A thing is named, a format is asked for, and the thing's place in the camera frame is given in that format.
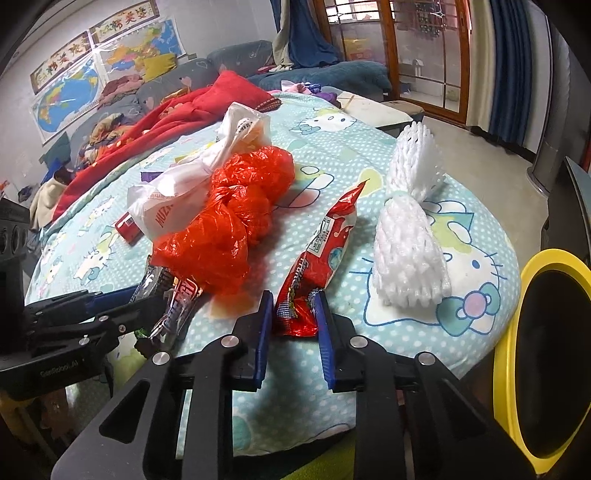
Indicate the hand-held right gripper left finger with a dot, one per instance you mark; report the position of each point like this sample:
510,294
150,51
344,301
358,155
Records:
260,344

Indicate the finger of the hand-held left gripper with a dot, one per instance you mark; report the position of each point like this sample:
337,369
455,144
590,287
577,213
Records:
106,297
124,318

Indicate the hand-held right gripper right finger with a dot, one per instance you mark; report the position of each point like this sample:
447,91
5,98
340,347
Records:
326,344

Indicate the clear red-print wrapper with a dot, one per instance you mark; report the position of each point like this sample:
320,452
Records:
178,309

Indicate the red snack packet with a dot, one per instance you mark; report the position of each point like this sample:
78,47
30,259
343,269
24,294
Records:
318,249

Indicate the orange-red plastic bag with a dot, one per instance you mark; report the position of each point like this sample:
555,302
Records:
221,230

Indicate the white foam fruit net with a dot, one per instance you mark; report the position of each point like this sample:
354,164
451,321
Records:
415,157
406,249

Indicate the white plastic bag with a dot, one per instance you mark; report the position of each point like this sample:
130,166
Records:
184,184

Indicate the yellow trash bin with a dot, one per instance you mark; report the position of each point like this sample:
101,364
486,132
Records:
505,383

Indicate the dark silver wrapper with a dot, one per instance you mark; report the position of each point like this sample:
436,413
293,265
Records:
157,277

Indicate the small red box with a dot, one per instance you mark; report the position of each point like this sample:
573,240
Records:
127,228

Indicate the beige cloth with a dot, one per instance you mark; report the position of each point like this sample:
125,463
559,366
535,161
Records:
46,203

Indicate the yellow-green cloth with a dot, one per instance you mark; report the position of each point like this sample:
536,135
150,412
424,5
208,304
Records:
295,466

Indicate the cartoon cat printed blanket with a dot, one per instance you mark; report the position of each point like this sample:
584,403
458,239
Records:
332,152

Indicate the world map poster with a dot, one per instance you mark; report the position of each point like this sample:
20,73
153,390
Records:
64,101

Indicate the red quilt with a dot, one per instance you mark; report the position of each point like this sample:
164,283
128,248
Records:
184,110

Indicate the pile of colourful clothes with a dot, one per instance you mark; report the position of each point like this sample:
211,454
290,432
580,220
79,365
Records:
120,90

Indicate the yellow cloth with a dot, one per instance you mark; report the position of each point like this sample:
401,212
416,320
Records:
159,67

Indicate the white top coffee table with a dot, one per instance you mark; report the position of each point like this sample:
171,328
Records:
374,110

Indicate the framed calligraphy scroll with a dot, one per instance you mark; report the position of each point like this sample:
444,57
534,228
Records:
124,21
60,62

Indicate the purple cloth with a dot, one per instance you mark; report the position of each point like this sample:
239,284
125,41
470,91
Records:
328,97

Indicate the country map poster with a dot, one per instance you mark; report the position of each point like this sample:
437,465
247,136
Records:
138,44

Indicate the pink cloth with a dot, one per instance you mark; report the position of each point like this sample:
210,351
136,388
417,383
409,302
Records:
298,87

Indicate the blue plush blanket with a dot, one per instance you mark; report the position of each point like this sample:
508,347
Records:
341,76

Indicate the grey heart-print sofa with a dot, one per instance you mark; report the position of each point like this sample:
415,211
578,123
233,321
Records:
231,57

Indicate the yellow bag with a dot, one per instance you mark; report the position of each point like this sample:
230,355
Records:
358,50

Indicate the grey tower air conditioner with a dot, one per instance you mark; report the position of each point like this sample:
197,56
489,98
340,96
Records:
554,138

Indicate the blue and beige curtain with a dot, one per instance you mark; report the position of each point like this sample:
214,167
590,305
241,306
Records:
309,37

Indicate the wooden glass sliding door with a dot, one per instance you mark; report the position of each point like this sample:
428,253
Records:
455,60

